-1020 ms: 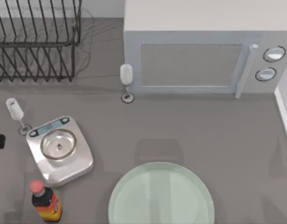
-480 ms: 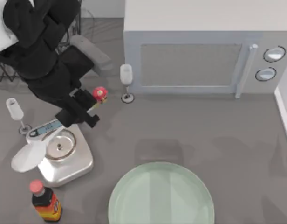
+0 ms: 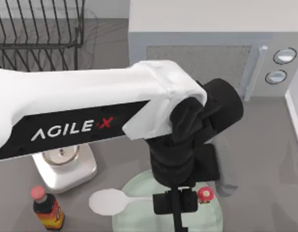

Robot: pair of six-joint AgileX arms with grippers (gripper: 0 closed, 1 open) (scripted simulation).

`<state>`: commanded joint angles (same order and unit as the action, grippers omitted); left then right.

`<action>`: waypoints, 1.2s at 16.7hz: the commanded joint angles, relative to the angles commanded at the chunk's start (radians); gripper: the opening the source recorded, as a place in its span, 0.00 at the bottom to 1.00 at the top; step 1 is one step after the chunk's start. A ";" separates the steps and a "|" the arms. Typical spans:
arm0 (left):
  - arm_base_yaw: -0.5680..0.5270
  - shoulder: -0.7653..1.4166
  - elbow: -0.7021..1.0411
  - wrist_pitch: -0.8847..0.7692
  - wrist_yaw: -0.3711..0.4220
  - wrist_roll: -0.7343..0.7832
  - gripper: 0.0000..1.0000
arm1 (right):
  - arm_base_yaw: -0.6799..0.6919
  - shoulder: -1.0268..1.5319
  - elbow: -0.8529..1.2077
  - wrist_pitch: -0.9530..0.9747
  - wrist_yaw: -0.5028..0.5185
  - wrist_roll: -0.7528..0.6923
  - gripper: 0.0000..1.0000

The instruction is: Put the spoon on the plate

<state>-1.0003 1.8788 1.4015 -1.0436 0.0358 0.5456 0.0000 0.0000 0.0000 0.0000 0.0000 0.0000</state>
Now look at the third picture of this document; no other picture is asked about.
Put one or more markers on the pale green round plate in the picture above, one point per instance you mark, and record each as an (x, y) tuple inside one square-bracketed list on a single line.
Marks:
[(212, 217)]

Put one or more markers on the small red round object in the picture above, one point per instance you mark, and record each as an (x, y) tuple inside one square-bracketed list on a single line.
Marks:
[(205, 194)]

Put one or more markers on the white spoon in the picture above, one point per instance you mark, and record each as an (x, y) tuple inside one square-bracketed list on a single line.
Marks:
[(105, 201)]

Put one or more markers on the silver kitchen scale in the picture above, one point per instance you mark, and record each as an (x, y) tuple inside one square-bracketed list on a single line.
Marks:
[(74, 176)]

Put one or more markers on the dark bottle with red cap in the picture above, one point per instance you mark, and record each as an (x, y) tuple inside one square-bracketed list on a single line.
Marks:
[(48, 212)]

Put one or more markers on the microwave door with grey window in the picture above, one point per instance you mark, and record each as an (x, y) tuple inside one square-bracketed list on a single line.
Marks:
[(197, 58)]

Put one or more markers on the small round microwave knob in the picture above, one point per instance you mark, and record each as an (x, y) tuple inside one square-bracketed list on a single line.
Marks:
[(276, 76)]

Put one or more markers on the pale microwave oven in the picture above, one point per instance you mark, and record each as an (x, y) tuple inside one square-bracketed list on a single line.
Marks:
[(187, 19)]

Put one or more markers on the large round microwave knob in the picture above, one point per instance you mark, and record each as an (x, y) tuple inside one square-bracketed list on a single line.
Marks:
[(285, 55)]

